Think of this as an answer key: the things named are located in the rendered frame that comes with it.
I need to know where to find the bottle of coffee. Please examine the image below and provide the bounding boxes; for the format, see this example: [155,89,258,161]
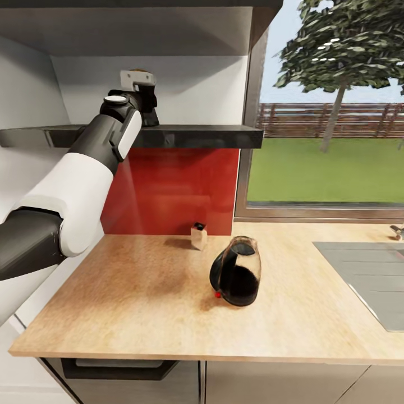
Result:
[134,85,160,127]

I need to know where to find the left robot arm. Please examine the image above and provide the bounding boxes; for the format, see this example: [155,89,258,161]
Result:
[0,70,157,327]

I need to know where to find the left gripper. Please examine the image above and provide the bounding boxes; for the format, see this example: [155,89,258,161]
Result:
[109,89,157,113]

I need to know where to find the electric kettle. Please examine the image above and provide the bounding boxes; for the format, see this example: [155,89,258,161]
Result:
[209,235,261,307]

